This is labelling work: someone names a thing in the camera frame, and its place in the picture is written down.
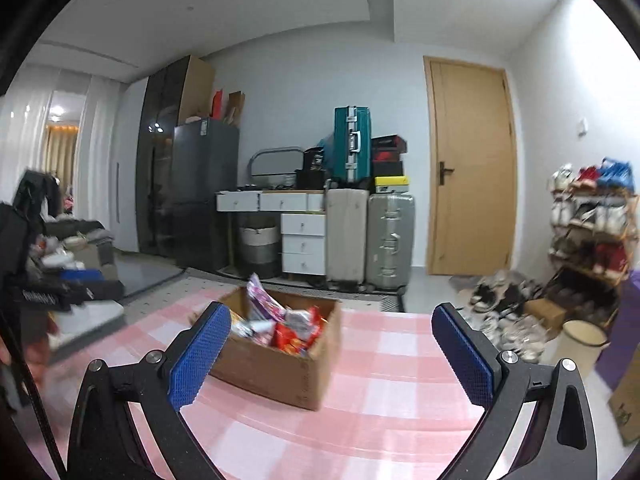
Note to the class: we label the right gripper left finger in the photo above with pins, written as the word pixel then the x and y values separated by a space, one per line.
pixel 193 353

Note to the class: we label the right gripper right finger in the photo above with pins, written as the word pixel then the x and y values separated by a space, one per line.
pixel 472 357

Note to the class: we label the red cartoon snack bag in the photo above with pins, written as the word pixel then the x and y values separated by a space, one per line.
pixel 287 341

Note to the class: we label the person's left hand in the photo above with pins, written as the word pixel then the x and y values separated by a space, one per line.
pixel 37 352

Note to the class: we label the purple grape snack bag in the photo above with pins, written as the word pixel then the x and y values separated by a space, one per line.
pixel 261 306

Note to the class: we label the brown cardboard box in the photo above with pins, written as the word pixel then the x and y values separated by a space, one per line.
pixel 292 379

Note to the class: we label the small cardboard box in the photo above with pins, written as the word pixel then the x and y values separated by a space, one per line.
pixel 549 315

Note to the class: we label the pink plaid tablecloth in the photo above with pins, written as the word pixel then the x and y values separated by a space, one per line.
pixel 393 410

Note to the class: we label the cream waste bin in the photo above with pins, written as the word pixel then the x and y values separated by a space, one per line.
pixel 582 342

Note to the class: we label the woven laundry basket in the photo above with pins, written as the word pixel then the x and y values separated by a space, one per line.
pixel 260 251

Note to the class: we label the brown paper bag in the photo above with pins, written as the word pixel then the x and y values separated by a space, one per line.
pixel 625 404

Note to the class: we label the silver suitcase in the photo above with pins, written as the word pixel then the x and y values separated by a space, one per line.
pixel 390 235

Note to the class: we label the white drawer desk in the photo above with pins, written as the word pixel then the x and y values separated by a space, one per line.
pixel 298 214

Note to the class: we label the wooden shoe rack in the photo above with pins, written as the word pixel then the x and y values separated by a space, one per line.
pixel 595 238

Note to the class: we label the wooden door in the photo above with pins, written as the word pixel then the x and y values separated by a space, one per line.
pixel 474 168

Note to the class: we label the dark glass cabinet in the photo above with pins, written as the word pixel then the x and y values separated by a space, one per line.
pixel 181 90

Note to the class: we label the black refrigerator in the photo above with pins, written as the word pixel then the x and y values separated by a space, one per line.
pixel 204 163

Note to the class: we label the beige suitcase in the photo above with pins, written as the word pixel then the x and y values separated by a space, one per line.
pixel 346 235

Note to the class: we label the stacked shoe boxes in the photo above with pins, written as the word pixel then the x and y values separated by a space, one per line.
pixel 387 165

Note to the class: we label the teal suitcase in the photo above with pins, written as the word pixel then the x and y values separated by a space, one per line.
pixel 352 143

